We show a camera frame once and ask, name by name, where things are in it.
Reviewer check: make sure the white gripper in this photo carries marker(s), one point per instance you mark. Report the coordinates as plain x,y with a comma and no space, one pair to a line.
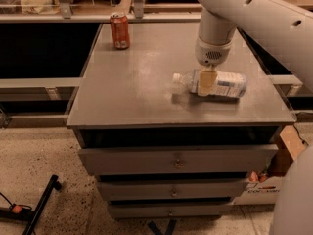
211,53

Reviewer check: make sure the clear bottle with blue label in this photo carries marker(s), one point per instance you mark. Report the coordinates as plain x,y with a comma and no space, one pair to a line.
227,84

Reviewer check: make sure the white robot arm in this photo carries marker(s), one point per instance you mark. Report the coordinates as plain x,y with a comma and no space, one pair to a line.
286,32

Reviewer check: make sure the top grey drawer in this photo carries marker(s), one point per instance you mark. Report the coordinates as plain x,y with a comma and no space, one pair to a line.
175,159

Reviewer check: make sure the grey drawer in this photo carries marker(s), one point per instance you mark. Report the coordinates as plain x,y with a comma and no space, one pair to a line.
167,210
175,159
171,189

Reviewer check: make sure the grey drawer cabinet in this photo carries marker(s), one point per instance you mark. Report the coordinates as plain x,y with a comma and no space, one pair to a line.
126,99

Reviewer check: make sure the orange soda can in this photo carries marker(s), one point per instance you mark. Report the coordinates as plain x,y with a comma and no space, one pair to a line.
120,32

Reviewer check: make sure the white cardboard box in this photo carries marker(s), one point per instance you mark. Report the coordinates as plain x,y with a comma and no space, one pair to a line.
264,187

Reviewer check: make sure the bottom grey drawer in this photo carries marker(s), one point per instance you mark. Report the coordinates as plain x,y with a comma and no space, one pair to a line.
167,210

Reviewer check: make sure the middle grey drawer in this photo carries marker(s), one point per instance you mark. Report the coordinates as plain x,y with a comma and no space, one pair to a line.
171,189

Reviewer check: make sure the black metal bar on floor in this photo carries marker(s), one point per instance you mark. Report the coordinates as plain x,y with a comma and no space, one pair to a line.
53,184

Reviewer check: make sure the grey metal shelf rail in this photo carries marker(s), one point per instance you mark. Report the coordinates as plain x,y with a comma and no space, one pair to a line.
103,19

